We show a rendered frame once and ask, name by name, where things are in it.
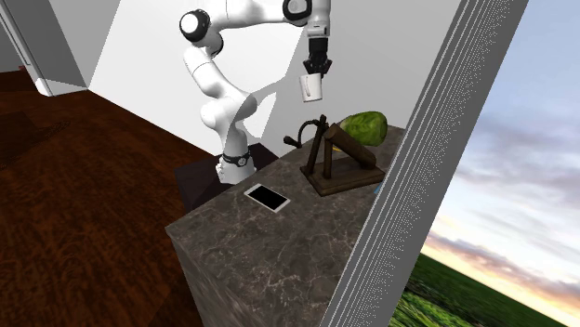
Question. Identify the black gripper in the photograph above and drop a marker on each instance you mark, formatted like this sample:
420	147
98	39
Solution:
317	49

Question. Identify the white cup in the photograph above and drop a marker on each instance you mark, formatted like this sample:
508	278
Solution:
311	88

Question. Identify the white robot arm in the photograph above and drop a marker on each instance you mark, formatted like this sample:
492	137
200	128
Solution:
217	86

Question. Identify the green cabbage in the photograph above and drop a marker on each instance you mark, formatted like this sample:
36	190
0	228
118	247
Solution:
366	128

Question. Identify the brown wooden crank stand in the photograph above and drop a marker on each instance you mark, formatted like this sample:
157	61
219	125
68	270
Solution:
346	174

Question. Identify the small blue object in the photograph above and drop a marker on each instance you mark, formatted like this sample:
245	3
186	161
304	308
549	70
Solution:
377	189

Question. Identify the white phone with black screen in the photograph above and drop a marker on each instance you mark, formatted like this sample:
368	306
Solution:
267	197

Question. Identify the dark robot stand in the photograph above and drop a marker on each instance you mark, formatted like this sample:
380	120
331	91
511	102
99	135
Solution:
199	181

